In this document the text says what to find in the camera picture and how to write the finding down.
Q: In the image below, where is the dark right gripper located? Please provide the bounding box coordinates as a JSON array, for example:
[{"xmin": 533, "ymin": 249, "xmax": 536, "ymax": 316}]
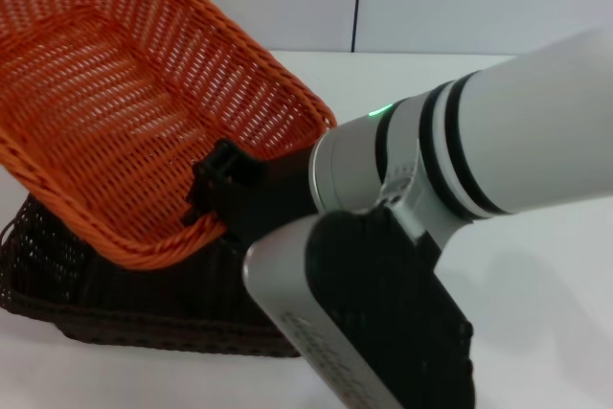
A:
[{"xmin": 181, "ymin": 138, "xmax": 321, "ymax": 243}]

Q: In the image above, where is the orange woven basket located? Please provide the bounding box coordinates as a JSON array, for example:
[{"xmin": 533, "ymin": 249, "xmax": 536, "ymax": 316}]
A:
[{"xmin": 0, "ymin": 0, "xmax": 338, "ymax": 271}]

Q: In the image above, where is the dark brown woven basket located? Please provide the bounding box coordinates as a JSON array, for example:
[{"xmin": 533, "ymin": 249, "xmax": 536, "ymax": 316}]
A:
[{"xmin": 0, "ymin": 191, "xmax": 307, "ymax": 358}]

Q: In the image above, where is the silver black wrist camera box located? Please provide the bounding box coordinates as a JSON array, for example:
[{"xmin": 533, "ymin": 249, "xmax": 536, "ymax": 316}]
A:
[{"xmin": 241, "ymin": 206, "xmax": 476, "ymax": 409}]

